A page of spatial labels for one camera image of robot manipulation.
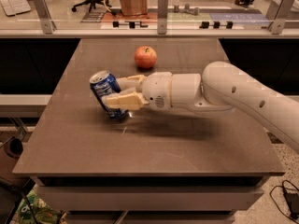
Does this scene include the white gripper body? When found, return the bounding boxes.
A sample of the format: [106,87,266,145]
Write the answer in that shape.
[142,72,172,110]

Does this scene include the red apple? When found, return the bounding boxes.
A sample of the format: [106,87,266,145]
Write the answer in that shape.
[135,46,157,69]

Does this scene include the left metal glass post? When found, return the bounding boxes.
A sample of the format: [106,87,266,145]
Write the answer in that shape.
[33,0,56,35]

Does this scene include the grey table cabinet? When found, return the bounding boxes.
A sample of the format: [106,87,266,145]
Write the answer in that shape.
[14,38,284,224]

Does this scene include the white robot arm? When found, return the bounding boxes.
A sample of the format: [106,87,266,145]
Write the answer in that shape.
[102,62,299,152]

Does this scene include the green patterned bag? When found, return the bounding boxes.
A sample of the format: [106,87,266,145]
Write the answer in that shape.
[17,189,64,224]

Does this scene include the black power adapter with cable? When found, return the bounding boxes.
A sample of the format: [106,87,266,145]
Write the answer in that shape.
[269,180,299,224]

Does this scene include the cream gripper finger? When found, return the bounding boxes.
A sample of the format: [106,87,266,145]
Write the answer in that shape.
[101,88,150,110]
[117,75,147,91]

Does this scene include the right metal glass post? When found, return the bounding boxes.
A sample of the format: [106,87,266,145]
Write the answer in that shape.
[267,0,295,35]

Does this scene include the black round bin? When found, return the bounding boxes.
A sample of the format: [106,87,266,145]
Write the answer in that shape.
[4,137,23,159]

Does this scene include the blue pepsi can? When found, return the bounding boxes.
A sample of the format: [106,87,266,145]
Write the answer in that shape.
[89,70,127,119]

